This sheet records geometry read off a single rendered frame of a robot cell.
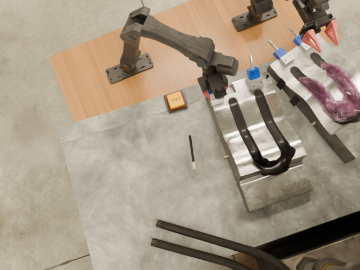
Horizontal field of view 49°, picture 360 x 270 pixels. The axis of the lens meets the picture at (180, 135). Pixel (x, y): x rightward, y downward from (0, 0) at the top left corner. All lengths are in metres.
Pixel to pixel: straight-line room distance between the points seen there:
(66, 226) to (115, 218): 0.91
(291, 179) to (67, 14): 1.93
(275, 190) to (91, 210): 0.72
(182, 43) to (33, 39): 1.71
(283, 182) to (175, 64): 0.67
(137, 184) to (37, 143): 1.14
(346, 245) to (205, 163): 0.62
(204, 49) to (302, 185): 0.65
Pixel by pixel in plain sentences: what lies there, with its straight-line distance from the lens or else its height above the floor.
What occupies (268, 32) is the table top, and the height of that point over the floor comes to 0.80.
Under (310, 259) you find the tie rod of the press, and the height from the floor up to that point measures 0.83.
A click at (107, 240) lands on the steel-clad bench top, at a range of 1.61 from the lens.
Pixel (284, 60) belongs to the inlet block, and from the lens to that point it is 1.71.
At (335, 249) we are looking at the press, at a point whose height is 0.79.
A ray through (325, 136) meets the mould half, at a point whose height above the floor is 0.83.
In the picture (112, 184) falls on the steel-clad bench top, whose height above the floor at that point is 0.80.
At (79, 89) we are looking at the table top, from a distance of 1.76.
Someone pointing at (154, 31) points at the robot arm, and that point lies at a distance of 1.32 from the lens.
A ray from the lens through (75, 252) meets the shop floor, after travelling 2.47.
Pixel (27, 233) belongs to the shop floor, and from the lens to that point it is 2.55.
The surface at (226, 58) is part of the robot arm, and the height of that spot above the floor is 1.17.
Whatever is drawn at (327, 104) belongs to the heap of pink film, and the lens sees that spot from 1.66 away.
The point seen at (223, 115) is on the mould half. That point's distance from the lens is 1.58.
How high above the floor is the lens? 2.39
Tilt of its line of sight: 75 degrees down
